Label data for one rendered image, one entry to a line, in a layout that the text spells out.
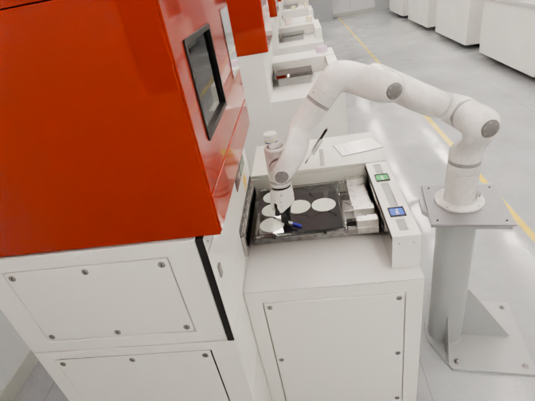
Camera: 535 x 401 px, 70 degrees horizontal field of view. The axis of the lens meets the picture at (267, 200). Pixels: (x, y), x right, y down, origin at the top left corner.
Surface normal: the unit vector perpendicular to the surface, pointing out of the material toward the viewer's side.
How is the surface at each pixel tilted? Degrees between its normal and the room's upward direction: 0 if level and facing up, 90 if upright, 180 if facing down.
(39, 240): 90
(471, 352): 0
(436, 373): 0
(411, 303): 90
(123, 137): 90
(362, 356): 90
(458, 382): 0
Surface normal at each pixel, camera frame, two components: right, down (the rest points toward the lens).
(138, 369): -0.05, 0.53
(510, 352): -0.16, -0.84
